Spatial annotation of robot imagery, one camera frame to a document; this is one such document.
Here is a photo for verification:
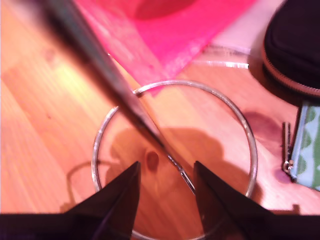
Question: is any pink plastic envelope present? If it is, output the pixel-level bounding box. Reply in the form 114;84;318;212
74;0;258;97

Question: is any clear plastic sleeve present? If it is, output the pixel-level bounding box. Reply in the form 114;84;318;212
197;14;271;70

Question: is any green patterned zip pouch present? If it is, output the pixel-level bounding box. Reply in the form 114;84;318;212
281;103;320;192

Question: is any metallic wire towel stand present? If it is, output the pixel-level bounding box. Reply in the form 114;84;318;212
37;0;258;240

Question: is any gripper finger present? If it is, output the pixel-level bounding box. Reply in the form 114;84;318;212
63;160;142;240
193;160;276;240

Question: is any black zip case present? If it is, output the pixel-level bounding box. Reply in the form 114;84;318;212
261;0;320;98

